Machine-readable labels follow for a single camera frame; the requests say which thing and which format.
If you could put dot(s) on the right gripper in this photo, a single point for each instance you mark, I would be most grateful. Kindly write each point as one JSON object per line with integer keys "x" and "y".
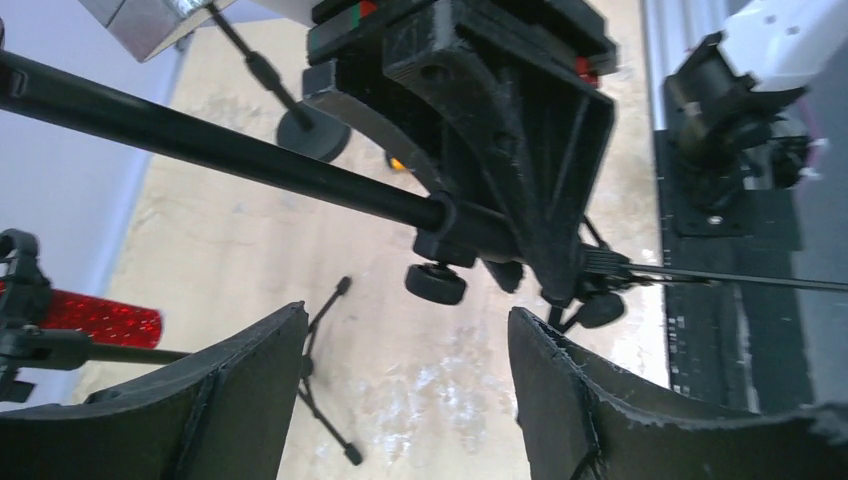
{"x": 503, "y": 74}

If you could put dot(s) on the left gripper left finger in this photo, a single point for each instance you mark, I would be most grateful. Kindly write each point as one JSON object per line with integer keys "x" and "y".
{"x": 220, "y": 413}

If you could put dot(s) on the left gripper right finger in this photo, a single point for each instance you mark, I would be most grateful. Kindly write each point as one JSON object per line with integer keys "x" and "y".
{"x": 583, "y": 417}

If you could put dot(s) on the black tripod stand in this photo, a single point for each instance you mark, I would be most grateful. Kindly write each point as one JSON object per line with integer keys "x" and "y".
{"x": 44, "y": 93}
{"x": 25, "y": 295}

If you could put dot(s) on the red glitter microphone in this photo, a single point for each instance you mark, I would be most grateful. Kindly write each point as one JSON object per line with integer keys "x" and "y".
{"x": 105, "y": 321}

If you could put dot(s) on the black round-base mic stand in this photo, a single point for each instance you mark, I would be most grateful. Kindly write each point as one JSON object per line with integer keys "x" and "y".
{"x": 302, "y": 129}

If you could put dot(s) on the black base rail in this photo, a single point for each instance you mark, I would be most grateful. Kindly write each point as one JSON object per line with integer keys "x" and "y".
{"x": 738, "y": 345}

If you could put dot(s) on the aluminium frame rail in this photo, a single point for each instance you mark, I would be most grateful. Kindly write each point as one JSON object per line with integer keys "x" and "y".
{"x": 672, "y": 28}

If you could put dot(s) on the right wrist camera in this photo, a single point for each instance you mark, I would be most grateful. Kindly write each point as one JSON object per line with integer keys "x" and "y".
{"x": 147, "y": 27}

